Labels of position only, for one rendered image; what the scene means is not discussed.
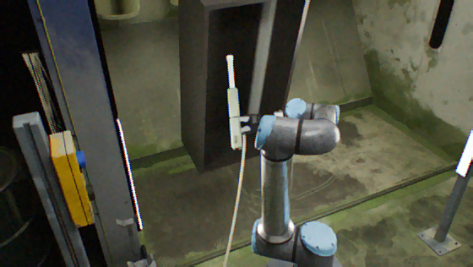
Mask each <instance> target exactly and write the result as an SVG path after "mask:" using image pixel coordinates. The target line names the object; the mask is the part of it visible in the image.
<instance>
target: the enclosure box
mask: <svg viewBox="0 0 473 267"><path fill-rule="evenodd" d="M309 1H310V0H178V18H179V54H180V89H181V124H182V143H183V145H184V146H185V148H186V150H187V151H188V154H189V156H190V157H191V158H192V160H193V164H194V165H195V166H196V168H197V170H198V172H199V173H200V175H201V174H204V173H206V172H210V171H213V170H218V169H220V168H222V167H224V166H229V165H230V164H233V163H237V162H241V161H242V149H240V150H234V149H233V148H232V147H231V117H230V111H229V101H228V89H230V88H231V87H230V77H229V67H228V61H227V58H226V57H227V56H228V55H232V56H233V61H232V64H233V73H234V83H235V88H236V89H237V92H238V101H239V110H240V117H241V116H245V115H247V114H258V115H261V116H271V114H274V112H278V111H279V110H281V111H283V110H285V105H286V102H287V98H288V95H289V91H290V87H291V79H292V75H293V72H294V67H295V65H296V59H297V54H298V51H299V45H300V40H301V38H302V32H303V28H304V24H305V21H306V15H307V8H308V4H309ZM245 134H246V151H245V159H244V160H247V159H249V158H252V157H256V156H259V155H261V154H260V150H258V149H256V148H255V147H254V144H255V139H256V135H257V133H245Z"/></svg>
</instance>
